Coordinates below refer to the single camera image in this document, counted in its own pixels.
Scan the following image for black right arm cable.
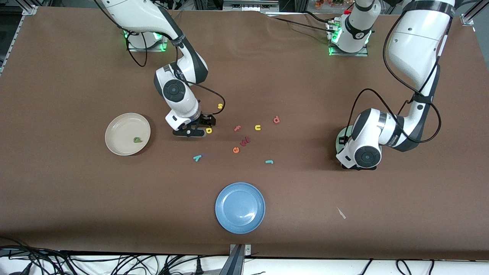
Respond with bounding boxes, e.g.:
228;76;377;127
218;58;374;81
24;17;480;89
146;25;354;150
124;31;226;115

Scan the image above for grey power strip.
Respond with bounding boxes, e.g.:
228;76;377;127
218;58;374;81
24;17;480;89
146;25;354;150
223;0;280;12

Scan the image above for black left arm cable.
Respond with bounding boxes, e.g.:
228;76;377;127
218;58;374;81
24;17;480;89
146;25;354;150
346;10;443;145

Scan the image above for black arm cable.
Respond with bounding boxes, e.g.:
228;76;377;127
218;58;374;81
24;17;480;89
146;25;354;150
124;31;226;115
346;10;443;145

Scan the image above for black cable on table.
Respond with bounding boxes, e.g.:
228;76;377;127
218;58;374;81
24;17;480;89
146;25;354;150
267;11;338;34

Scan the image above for light green plate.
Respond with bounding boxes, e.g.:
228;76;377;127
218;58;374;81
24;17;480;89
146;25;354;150
335;127;354;154

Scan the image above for brown table mat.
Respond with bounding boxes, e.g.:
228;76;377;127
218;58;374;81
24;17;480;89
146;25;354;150
0;7;489;261

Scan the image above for beige brown plate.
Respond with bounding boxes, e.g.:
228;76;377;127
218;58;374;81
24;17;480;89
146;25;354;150
105;113;151;156

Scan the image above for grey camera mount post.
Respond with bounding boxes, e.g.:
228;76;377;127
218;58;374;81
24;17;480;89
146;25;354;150
228;244;252;275

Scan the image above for aluminium table side rail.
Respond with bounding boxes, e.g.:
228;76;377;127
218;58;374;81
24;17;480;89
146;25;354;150
0;15;20;75

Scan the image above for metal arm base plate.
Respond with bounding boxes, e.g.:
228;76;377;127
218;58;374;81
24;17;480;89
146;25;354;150
329;21;369;57
127;32;169;52

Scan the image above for black floor cable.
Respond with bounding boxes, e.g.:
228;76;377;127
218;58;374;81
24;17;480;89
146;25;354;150
0;237;83;275

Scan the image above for blue plate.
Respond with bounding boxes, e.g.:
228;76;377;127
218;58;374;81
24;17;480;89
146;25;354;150
215;182;266;234

